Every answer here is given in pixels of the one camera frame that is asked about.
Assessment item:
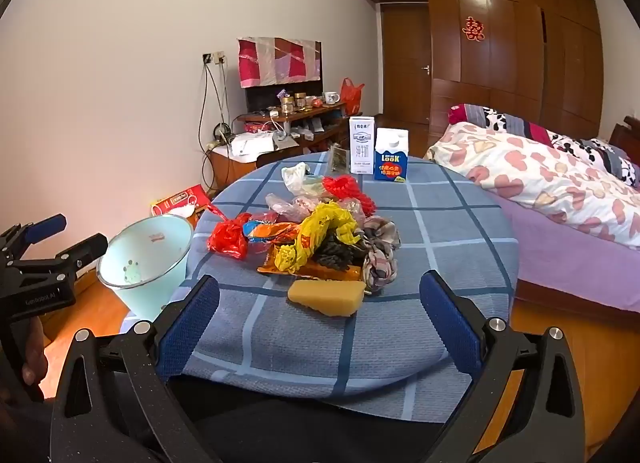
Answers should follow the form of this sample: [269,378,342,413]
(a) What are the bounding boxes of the orange packet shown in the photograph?
[256,248,363,283]

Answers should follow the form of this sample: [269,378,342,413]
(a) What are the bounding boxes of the light blue trash bin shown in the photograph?
[96,216,195,321]

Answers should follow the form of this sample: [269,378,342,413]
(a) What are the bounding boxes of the dark snack packet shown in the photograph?
[327,144,349,176]

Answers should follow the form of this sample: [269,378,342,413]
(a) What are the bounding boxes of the white milk carton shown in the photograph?
[348,116,377,174]

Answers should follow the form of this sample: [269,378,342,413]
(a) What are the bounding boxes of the cow print pillow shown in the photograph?
[448,104,640,184]

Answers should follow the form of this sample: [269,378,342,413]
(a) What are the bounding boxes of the blue milk carton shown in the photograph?
[374,128,409,181]

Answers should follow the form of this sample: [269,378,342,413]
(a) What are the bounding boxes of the purple bedsheet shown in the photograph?
[492,193,640,314]

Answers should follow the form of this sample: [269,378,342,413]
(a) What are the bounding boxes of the wooden television cabinet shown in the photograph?
[207,103,351,188]

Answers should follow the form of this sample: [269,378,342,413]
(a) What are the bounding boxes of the brown wooden wardrobe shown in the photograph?
[357,0,603,144]

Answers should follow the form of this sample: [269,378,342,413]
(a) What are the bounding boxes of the white flat box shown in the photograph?
[229,132,276,156]

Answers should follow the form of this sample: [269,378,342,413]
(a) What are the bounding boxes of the red plastic bag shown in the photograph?
[207,213,253,260]

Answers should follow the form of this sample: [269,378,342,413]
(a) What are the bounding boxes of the yellow sponge block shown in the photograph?
[287,279,363,317]

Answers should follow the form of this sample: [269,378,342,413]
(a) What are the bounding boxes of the black knitted cloth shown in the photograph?
[312,233,368,272]

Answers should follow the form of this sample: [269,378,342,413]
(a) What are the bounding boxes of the red knitted flower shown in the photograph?
[322,174,376,216]

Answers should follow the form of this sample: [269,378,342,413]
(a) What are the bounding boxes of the red paper decoration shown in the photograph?
[461,17,487,42]

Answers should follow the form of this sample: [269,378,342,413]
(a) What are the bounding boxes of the black cables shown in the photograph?
[198,61,236,194]

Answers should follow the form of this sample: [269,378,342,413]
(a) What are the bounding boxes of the red cardboard box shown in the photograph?
[151,185,211,218]

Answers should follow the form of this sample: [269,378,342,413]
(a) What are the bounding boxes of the black television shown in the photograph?
[244,80,323,111]

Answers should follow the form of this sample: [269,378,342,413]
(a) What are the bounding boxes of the pink patchwork cover cloth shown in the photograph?
[237,35,323,90]

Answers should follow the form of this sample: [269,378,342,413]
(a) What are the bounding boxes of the blue plaid tablecloth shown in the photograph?
[162,152,521,424]

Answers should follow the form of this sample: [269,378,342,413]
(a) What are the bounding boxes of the wooden headboard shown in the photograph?
[607,115,640,164]

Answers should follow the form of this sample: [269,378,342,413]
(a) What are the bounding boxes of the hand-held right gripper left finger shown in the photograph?
[50,274,221,463]

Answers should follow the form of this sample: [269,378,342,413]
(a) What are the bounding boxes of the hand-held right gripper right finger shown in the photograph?
[419,270,586,463]

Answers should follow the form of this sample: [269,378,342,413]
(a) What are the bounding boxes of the white yellow plastic bag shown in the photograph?
[281,162,326,196]

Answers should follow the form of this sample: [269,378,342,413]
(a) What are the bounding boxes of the orange plastic bag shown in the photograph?
[341,78,365,116]

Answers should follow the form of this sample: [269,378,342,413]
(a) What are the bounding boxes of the orange blue snack wrapper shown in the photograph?
[242,219,305,246]

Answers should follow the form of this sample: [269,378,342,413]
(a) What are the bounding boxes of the person's left hand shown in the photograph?
[20,315,49,386]

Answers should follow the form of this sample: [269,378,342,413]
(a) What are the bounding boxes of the clear plastic bag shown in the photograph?
[265,193,321,224]

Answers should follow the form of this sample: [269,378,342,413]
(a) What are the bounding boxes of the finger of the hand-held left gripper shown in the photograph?
[0,213,68,264]
[12,233,109,285]

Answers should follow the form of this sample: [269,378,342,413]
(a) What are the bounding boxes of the plaid fabric scrap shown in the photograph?
[360,217,402,294]

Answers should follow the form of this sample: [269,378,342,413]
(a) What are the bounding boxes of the brown wooden door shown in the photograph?
[376,2,432,126]

